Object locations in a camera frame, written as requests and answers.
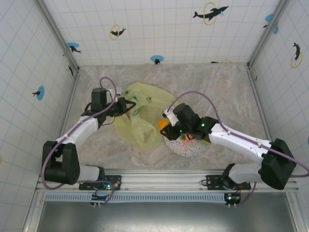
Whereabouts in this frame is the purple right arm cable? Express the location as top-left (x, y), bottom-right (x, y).
top-left (168, 90), bottom-right (309, 207)

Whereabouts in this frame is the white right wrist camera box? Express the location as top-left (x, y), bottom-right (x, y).
top-left (163, 105), bottom-right (179, 126)

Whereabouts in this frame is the grey metal front panel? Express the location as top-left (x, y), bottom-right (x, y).
top-left (36, 202), bottom-right (299, 232)

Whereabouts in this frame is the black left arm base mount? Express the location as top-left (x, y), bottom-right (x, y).
top-left (79, 174), bottom-right (123, 191)

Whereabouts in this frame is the aluminium side frame rail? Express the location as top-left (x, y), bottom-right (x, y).
top-left (23, 67), bottom-right (82, 232)
top-left (246, 63), bottom-right (307, 232)

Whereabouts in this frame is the aluminium frame post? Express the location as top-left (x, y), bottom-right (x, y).
top-left (247, 0), bottom-right (289, 68)
top-left (35, 0), bottom-right (80, 73)

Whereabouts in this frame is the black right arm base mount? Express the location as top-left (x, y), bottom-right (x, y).
top-left (201, 174), bottom-right (252, 191)

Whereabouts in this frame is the large dolphin yellow ring sticker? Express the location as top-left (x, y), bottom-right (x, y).
top-left (192, 1), bottom-right (229, 26)

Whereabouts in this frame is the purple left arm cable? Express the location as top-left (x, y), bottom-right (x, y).
top-left (41, 76), bottom-right (118, 208)

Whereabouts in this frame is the colourful squiggle pattern plate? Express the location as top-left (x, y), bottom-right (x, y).
top-left (164, 134), bottom-right (210, 158)

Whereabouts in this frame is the white slotted cable duct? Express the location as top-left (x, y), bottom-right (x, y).
top-left (44, 193), bottom-right (229, 203)

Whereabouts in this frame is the yellow translucent plastic bag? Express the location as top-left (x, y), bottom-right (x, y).
top-left (113, 82), bottom-right (179, 150)

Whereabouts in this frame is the left controller circuit board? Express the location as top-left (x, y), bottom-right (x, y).
top-left (90, 190), bottom-right (114, 208)

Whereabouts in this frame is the aluminium mounting rail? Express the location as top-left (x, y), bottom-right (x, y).
top-left (35, 168), bottom-right (298, 194)

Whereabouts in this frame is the right controller circuit board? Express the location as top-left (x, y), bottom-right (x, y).
top-left (224, 191), bottom-right (242, 209)

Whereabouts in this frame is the small dolphin yellow ring sticker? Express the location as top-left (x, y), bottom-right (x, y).
top-left (110, 24), bottom-right (126, 41)

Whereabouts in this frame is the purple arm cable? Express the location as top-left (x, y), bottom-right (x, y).
top-left (41, 76), bottom-right (118, 208)
top-left (168, 90), bottom-right (309, 207)

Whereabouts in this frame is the controller circuit board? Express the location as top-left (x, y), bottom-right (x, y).
top-left (90, 190), bottom-right (114, 208)
top-left (224, 191), bottom-right (242, 209)

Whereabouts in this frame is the orange fruit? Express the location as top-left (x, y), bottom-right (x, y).
top-left (157, 119), bottom-right (169, 131)

